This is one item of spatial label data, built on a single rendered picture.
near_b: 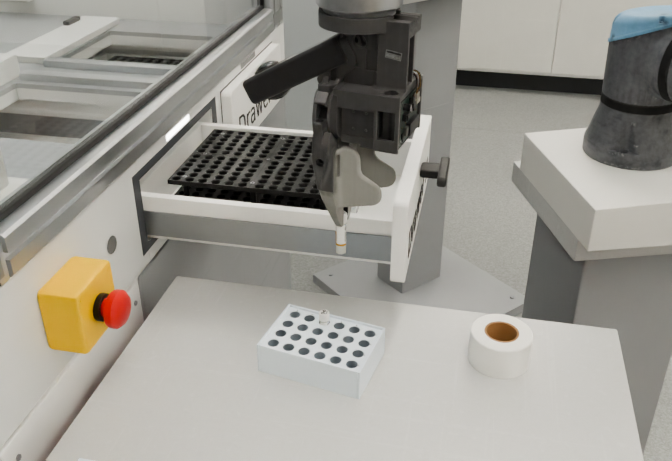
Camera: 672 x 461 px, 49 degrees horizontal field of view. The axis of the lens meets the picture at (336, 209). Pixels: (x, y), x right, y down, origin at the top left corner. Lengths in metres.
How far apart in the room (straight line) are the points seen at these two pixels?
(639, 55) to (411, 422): 0.65
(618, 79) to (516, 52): 2.79
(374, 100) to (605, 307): 0.77
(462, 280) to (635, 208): 1.26
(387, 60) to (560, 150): 0.67
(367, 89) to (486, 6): 3.28
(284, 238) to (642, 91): 0.59
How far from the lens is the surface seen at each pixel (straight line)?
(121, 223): 0.91
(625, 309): 1.33
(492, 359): 0.85
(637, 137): 1.21
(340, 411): 0.81
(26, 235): 0.75
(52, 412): 0.85
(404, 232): 0.86
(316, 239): 0.90
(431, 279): 2.30
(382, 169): 0.72
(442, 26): 1.95
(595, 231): 1.11
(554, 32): 3.95
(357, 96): 0.64
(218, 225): 0.93
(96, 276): 0.78
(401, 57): 0.63
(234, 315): 0.95
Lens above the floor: 1.32
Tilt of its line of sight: 29 degrees down
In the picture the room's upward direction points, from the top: straight up
